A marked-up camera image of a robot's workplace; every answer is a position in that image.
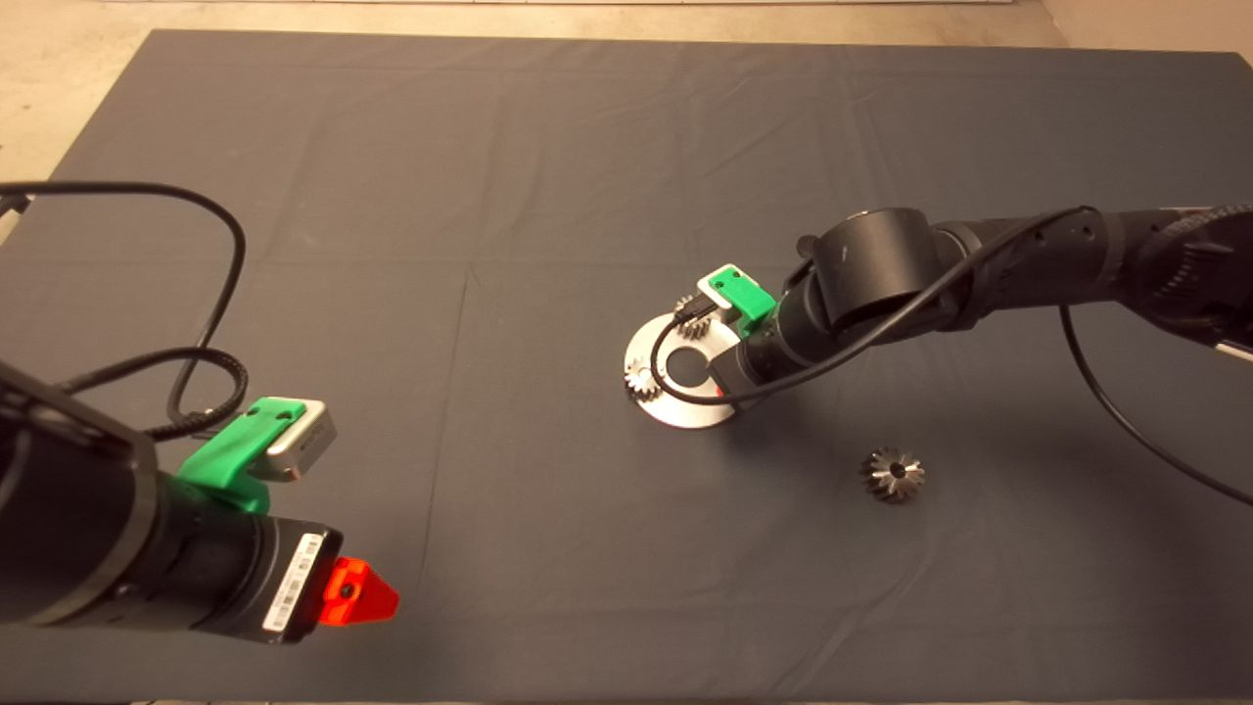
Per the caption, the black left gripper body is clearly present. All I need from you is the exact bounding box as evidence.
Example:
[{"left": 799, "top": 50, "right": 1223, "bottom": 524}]
[{"left": 235, "top": 519, "right": 344, "bottom": 646}]

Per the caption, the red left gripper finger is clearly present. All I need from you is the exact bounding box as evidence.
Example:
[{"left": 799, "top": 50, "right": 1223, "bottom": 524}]
[{"left": 321, "top": 556, "right": 401, "bottom": 628}]

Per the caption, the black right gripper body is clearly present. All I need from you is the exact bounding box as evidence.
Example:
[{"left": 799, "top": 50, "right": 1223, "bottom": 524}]
[{"left": 710, "top": 333, "right": 796, "bottom": 407}]

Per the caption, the large steel bevel gear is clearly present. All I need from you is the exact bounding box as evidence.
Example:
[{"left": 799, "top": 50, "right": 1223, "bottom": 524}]
[{"left": 859, "top": 446, "right": 927, "bottom": 504}]

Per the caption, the small steel spur gear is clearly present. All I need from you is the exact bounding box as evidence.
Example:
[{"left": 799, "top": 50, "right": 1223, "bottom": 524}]
[
  {"left": 673, "top": 296, "right": 714, "bottom": 341},
  {"left": 624, "top": 357, "right": 667, "bottom": 401}
]

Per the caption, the round metal plate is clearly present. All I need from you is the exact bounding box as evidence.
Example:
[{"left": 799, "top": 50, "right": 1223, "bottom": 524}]
[{"left": 624, "top": 311, "right": 750, "bottom": 430}]

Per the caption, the dark grey table cloth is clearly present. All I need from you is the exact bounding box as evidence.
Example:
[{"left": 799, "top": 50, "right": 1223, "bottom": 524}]
[{"left": 0, "top": 29, "right": 1253, "bottom": 704}]

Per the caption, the green right camera mount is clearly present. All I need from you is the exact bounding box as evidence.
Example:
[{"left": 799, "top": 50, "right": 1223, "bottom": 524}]
[{"left": 707, "top": 264, "right": 779, "bottom": 339}]

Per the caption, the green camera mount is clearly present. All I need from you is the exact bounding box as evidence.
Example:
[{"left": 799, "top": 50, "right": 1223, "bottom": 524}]
[
  {"left": 707, "top": 264, "right": 779, "bottom": 339},
  {"left": 176, "top": 397, "right": 306, "bottom": 515}
]

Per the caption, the black right camera cable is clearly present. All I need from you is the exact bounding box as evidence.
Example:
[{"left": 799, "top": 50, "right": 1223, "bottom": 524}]
[{"left": 650, "top": 204, "right": 1253, "bottom": 510}]

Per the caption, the green left camera mount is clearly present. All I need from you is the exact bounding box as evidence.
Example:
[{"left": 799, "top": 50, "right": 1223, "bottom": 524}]
[{"left": 176, "top": 397, "right": 306, "bottom": 515}]

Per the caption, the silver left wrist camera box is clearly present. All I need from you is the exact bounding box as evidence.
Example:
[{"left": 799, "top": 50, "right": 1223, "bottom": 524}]
[{"left": 262, "top": 401, "right": 338, "bottom": 484}]

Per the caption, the braided black left arm cable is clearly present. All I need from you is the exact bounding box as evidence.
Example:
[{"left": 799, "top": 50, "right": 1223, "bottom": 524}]
[{"left": 59, "top": 348, "right": 251, "bottom": 442}]

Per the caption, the smooth black left camera cable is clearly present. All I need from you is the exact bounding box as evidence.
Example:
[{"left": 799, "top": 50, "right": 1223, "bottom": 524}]
[{"left": 0, "top": 181, "right": 247, "bottom": 432}]

